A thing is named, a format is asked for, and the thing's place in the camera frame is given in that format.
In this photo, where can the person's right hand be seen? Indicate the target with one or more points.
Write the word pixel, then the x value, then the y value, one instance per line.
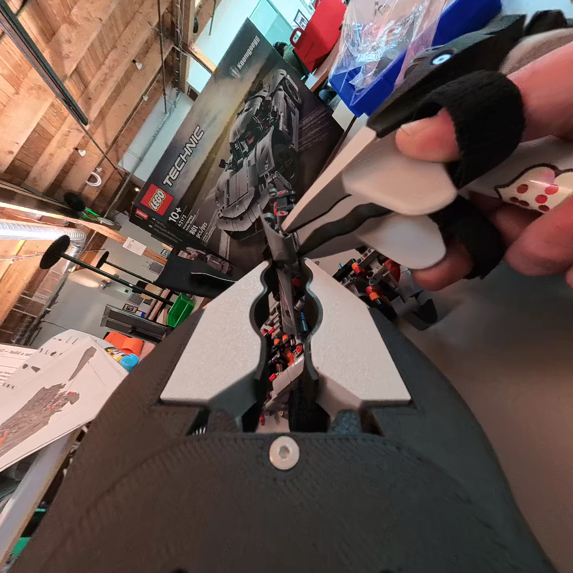
pixel 546 89

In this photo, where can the black ceiling rail fixture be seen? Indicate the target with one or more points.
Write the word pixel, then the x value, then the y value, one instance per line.
pixel 44 67

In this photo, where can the dark grey desk rail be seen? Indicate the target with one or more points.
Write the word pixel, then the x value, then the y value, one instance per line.
pixel 134 322

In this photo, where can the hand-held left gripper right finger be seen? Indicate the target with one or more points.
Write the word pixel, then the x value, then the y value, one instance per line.
pixel 358 358

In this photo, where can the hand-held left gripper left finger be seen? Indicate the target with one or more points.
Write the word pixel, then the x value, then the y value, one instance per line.
pixel 215 358

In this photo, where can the long grey lego panel assembly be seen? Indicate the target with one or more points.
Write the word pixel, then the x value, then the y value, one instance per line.
pixel 284 250

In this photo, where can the pile of clear plastic bags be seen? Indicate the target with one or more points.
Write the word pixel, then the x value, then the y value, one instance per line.
pixel 380 36

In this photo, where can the blue roll pouch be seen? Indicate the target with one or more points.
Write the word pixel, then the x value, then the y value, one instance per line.
pixel 130 361

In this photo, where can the green plastic bin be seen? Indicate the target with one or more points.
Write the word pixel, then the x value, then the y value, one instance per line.
pixel 181 309

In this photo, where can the silver ventilation duct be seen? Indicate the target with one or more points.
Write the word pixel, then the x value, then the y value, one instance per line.
pixel 36 230

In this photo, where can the blue plastic bin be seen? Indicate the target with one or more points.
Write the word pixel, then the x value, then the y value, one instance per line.
pixel 465 18

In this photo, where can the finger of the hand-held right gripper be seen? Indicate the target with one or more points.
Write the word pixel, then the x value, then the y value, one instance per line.
pixel 380 179
pixel 394 241

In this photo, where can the lego set box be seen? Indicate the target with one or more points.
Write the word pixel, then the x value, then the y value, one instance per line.
pixel 201 179

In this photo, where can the grey lego car model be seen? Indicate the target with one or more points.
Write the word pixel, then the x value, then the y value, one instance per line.
pixel 380 286

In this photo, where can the orange bag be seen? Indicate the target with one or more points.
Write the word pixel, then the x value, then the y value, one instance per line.
pixel 125 342

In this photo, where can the black chair with white piping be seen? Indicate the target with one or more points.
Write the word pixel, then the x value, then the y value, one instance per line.
pixel 192 275

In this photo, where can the black floor lamp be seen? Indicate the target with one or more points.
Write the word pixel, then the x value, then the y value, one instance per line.
pixel 54 251
pixel 102 259

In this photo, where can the white paper sign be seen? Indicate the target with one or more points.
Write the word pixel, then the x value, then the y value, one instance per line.
pixel 133 246

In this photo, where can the red tote bag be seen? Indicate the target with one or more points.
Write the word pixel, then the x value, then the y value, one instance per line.
pixel 320 36

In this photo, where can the open instruction booklet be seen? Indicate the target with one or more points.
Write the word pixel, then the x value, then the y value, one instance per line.
pixel 53 394

